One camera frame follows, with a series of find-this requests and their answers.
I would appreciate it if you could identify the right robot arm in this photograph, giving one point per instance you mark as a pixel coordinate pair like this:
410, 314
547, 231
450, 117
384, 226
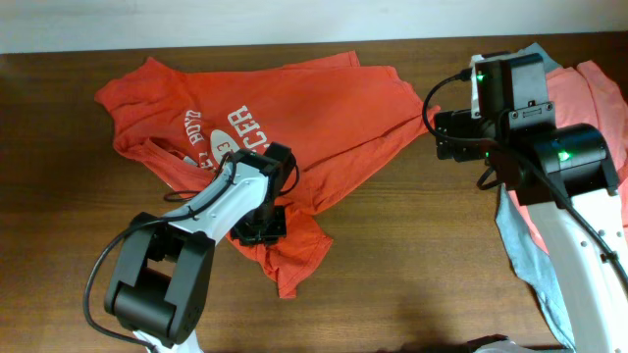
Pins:
564, 176

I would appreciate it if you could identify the pink shirt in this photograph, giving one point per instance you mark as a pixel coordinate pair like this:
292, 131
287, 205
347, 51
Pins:
583, 94

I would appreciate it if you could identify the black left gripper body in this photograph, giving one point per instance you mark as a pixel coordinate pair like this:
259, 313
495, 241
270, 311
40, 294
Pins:
266, 223

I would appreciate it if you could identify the orange soccer t-shirt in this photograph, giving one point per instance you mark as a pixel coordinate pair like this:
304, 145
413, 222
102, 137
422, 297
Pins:
342, 121

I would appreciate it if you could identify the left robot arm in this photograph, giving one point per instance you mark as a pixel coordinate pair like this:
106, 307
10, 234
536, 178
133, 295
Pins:
159, 287

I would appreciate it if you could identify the grey shirt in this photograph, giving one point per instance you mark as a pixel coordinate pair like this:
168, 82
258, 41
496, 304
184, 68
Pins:
532, 265

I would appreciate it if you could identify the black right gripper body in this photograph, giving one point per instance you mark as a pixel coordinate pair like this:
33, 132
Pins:
459, 125

